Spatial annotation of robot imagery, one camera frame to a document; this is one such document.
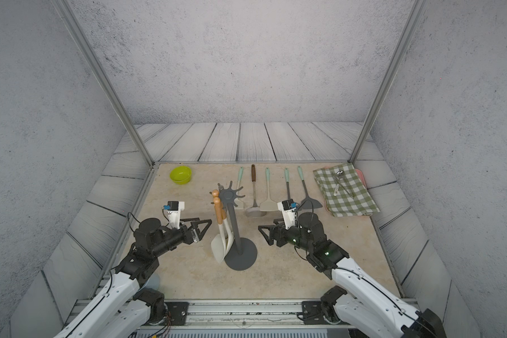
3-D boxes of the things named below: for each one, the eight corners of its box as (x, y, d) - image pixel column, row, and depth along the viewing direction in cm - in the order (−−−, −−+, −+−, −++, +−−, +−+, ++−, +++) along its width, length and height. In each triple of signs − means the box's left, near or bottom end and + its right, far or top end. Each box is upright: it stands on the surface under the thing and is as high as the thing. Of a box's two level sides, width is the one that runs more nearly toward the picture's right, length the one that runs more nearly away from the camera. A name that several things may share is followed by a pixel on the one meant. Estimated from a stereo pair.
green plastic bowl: (169, 184, 114) (167, 180, 112) (174, 169, 122) (172, 164, 119) (191, 184, 114) (189, 179, 112) (195, 168, 122) (193, 164, 119)
